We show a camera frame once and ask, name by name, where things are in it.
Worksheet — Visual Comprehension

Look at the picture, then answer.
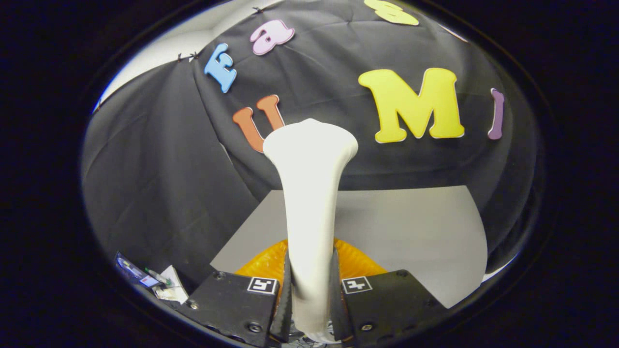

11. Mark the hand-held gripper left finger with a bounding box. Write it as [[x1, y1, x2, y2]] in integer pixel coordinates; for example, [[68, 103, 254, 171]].
[[177, 238, 293, 348]]

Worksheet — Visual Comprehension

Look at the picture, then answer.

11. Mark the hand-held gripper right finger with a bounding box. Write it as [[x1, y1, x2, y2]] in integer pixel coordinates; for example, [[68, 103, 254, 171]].
[[330, 238, 448, 348]]

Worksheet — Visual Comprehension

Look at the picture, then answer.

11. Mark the white garment steamer head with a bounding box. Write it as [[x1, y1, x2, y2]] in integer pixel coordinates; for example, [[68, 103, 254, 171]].
[[263, 118, 359, 344]]

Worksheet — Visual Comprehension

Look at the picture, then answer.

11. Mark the grey cabinet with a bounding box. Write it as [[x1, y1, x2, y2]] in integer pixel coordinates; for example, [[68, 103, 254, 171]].
[[210, 185, 488, 309]]

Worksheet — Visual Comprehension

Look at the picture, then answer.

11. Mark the black backdrop cloth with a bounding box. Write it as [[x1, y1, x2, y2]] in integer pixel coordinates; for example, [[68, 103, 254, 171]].
[[81, 0, 545, 295]]

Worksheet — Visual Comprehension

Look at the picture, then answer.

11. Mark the row of small backdrop clips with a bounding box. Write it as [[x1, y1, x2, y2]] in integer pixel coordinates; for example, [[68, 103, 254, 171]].
[[177, 6, 264, 62]]

